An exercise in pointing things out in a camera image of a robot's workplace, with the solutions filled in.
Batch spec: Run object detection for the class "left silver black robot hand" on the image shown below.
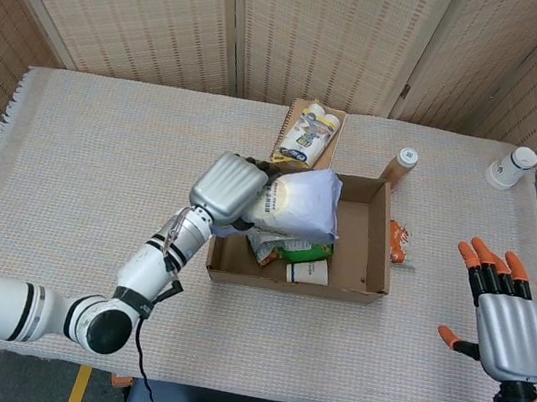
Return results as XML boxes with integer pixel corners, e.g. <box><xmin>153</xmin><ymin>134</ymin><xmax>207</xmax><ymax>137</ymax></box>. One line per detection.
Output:
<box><xmin>183</xmin><ymin>146</ymin><xmax>287</xmax><ymax>237</ymax></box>

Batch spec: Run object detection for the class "right silver orange-tipped robot hand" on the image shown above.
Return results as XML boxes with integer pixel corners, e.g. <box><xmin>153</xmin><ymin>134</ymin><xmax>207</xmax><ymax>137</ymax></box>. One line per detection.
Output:
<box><xmin>430</xmin><ymin>232</ymin><xmax>537</xmax><ymax>388</ymax></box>

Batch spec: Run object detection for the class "blue tissue pack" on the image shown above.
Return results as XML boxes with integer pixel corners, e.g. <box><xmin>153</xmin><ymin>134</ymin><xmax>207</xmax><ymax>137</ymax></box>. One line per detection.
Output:
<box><xmin>210</xmin><ymin>153</ymin><xmax>350</xmax><ymax>256</ymax></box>

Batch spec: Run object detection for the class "green snack packet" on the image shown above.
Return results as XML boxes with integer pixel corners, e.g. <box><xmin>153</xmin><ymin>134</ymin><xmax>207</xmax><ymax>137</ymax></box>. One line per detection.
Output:
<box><xmin>242</xmin><ymin>225</ymin><xmax>338</xmax><ymax>277</ymax></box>

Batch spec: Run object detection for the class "open brown cardboard box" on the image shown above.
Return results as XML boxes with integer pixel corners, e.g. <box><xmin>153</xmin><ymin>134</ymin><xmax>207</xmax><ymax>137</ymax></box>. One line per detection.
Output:
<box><xmin>203</xmin><ymin>155</ymin><xmax>408</xmax><ymax>310</ymax></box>

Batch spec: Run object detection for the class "shrink-wrapped yellow white bottle pack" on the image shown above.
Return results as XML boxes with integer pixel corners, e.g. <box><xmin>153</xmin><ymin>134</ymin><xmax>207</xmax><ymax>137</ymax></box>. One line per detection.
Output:
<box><xmin>271</xmin><ymin>96</ymin><xmax>342</xmax><ymax>172</ymax></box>

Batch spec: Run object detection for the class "orange snack packet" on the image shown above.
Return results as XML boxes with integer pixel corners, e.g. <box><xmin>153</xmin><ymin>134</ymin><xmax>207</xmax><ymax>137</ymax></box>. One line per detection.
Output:
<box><xmin>384</xmin><ymin>218</ymin><xmax>416</xmax><ymax>267</ymax></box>

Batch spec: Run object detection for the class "beige woven tablecloth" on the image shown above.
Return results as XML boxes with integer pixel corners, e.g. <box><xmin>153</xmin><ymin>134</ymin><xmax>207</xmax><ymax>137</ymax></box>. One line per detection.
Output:
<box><xmin>0</xmin><ymin>60</ymin><xmax>537</xmax><ymax>402</ymax></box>

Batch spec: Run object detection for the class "orange drink bottle white cap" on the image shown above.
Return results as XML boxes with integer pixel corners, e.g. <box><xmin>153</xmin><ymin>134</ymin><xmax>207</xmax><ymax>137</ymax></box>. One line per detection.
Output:
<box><xmin>375</xmin><ymin>143</ymin><xmax>421</xmax><ymax>196</ymax></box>

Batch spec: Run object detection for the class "woven folding screen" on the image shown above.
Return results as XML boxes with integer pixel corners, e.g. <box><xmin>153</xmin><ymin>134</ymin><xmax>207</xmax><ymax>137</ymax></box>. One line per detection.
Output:
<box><xmin>0</xmin><ymin>0</ymin><xmax>537</xmax><ymax>222</ymax></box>

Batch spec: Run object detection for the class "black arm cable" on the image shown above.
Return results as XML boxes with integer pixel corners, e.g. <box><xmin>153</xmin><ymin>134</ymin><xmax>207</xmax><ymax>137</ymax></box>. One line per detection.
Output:
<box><xmin>125</xmin><ymin>256</ymin><xmax>190</xmax><ymax>402</ymax></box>

